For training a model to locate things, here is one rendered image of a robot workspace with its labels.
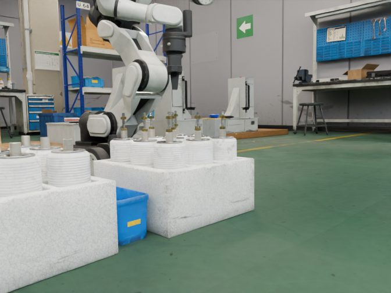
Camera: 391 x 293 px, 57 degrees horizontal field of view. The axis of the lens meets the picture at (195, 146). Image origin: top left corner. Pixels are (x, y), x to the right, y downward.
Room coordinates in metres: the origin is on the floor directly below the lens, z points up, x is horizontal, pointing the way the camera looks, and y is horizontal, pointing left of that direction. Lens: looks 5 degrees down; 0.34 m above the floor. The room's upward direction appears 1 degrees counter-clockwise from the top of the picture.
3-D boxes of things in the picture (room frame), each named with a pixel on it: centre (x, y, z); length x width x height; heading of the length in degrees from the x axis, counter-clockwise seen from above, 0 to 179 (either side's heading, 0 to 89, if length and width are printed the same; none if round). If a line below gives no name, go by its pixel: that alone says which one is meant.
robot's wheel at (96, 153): (1.51, 0.42, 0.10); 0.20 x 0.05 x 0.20; 45
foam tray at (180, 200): (1.22, 0.07, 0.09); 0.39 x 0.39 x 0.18; 45
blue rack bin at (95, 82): (6.28, 1.85, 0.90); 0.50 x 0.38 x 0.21; 46
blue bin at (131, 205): (1.02, 0.27, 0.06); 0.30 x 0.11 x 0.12; 47
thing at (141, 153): (1.13, 0.16, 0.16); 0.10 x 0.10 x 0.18
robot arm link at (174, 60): (1.38, 0.08, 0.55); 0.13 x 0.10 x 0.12; 4
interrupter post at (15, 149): (0.75, 0.38, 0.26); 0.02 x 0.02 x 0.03
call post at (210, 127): (1.47, -0.08, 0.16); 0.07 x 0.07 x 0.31; 45
